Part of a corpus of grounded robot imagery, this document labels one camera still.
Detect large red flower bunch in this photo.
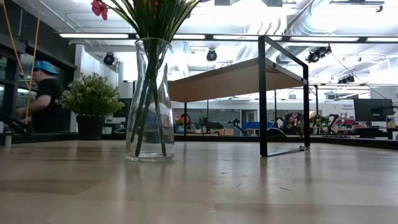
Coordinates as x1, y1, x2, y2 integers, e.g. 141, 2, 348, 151
91, 0, 203, 158

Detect clear glass vase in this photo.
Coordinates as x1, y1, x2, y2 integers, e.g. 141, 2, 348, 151
124, 37, 175, 162

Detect blue storage crate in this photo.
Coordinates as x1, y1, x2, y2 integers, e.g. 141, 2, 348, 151
241, 121, 274, 130

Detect long ceiling light strip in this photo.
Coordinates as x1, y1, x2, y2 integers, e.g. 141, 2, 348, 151
172, 34, 206, 40
213, 34, 282, 42
58, 33, 130, 39
289, 36, 360, 43

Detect potted green plant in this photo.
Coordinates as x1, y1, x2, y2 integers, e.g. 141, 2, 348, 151
55, 72, 126, 141

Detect black ceiling track lights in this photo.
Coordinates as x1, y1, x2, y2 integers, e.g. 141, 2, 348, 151
305, 44, 333, 64

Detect person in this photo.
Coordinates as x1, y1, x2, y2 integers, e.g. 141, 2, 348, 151
15, 60, 71, 134

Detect black computer monitor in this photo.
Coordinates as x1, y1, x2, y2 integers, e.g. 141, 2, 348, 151
353, 98, 395, 123

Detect wooden shelf black metal frame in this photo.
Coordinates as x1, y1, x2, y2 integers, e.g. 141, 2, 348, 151
167, 35, 311, 157

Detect yellow hanging cable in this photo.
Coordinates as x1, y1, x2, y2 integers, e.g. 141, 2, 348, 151
1, 0, 32, 94
24, 0, 43, 125

